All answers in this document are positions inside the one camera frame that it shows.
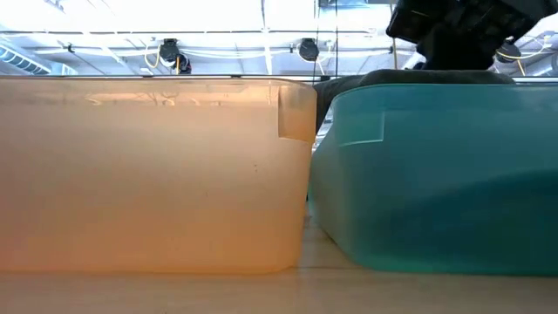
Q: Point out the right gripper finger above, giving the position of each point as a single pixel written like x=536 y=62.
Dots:
x=440 y=52
x=477 y=54

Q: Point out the teal translucent plastic bin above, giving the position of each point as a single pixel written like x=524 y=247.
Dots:
x=436 y=183

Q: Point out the orange translucent plastic bin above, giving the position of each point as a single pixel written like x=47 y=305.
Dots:
x=152 y=174

